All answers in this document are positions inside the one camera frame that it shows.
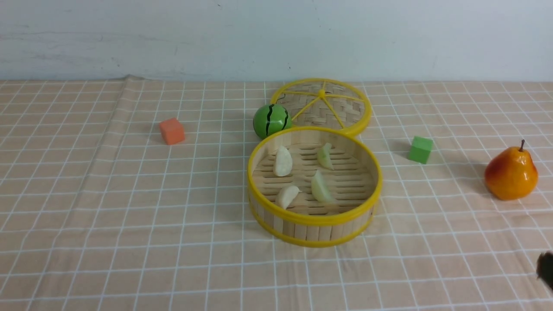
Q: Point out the green watermelon toy ball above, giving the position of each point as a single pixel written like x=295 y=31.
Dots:
x=270 y=119

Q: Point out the pale yellow dumpling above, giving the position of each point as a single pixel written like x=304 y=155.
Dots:
x=320 y=190

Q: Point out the green foam cube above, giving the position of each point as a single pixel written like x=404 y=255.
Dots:
x=420 y=150

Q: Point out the orange foam cube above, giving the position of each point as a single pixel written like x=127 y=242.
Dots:
x=172 y=131

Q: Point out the checkered beige tablecloth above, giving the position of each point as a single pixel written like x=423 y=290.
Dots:
x=98 y=213

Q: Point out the orange yellow toy pear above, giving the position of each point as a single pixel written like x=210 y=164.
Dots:
x=511 y=175

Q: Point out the yellow-rimmed bamboo steamer tray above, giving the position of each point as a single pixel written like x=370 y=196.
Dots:
x=355 y=182

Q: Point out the white dumpling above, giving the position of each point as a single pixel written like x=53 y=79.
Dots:
x=283 y=163
x=286 y=196

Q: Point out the yellow-rimmed woven steamer lid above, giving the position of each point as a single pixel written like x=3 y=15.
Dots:
x=325 y=103

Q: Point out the pale green dumpling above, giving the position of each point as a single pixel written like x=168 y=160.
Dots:
x=324 y=156

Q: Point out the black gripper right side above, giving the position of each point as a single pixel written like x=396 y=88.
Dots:
x=545 y=268

